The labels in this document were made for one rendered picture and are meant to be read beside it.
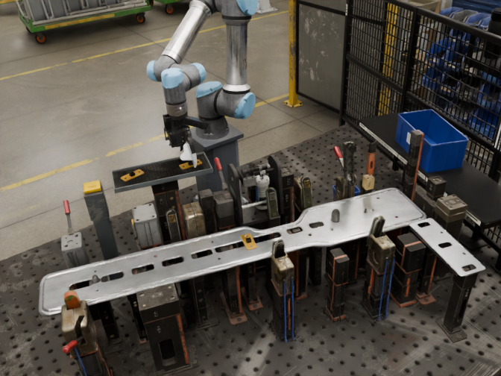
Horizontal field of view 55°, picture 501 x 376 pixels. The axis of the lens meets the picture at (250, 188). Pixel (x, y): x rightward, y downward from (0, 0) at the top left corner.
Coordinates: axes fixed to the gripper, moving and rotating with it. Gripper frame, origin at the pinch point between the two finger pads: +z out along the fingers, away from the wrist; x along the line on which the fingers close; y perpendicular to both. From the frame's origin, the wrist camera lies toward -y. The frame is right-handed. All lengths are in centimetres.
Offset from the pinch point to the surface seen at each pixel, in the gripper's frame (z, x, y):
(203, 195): 8.9, 12.9, 0.9
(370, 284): 35, 61, -41
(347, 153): 1, 28, -53
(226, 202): 11.0, 19.0, -5.6
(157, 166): 2.7, -5.7, 11.4
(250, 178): 3.0, 20.5, -15.2
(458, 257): 19, 78, -62
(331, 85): 80, -188, -205
